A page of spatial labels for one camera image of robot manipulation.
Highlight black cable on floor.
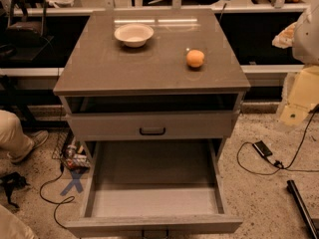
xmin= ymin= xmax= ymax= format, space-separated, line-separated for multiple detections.
xmin=39 ymin=164 xmax=76 ymax=230

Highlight beige cloth corner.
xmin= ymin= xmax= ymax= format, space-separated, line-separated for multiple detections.
xmin=0 ymin=205 xmax=39 ymax=239

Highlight grey drawer cabinet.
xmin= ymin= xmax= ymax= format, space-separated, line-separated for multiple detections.
xmin=54 ymin=9 xmax=250 ymax=152

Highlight orange fruit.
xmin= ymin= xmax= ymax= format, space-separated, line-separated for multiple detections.
xmin=186 ymin=50 xmax=204 ymax=68

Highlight black drawer handle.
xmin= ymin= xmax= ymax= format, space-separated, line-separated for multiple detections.
xmin=139 ymin=127 xmax=166 ymax=135

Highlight black cable right floor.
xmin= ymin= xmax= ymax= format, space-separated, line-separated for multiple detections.
xmin=236 ymin=104 xmax=319 ymax=176

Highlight blue tape cross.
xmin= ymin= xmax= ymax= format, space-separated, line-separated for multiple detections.
xmin=60 ymin=167 xmax=88 ymax=196

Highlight black pole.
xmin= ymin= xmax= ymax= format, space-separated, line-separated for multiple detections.
xmin=287 ymin=180 xmax=319 ymax=239

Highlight black chair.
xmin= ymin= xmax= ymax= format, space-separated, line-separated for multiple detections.
xmin=0 ymin=0 xmax=51 ymax=63

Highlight grey sneaker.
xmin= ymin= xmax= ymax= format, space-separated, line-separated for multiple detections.
xmin=7 ymin=130 xmax=49 ymax=163

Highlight white paper bowl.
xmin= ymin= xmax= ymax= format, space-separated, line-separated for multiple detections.
xmin=114 ymin=23 xmax=154 ymax=48

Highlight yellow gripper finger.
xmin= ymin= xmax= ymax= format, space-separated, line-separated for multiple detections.
xmin=279 ymin=66 xmax=319 ymax=125

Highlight person leg beige trousers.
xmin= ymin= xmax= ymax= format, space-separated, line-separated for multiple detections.
xmin=0 ymin=111 xmax=26 ymax=153

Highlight wire basket with items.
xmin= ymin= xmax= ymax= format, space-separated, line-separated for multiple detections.
xmin=52 ymin=129 xmax=91 ymax=170

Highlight black phone device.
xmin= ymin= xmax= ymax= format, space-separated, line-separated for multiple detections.
xmin=252 ymin=140 xmax=272 ymax=158

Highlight open grey drawer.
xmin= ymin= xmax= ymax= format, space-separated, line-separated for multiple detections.
xmin=66 ymin=139 xmax=242 ymax=239

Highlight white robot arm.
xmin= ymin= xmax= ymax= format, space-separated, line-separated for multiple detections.
xmin=272 ymin=0 xmax=319 ymax=125

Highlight closed grey drawer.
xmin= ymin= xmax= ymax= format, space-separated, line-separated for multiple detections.
xmin=66 ymin=111 xmax=238 ymax=141

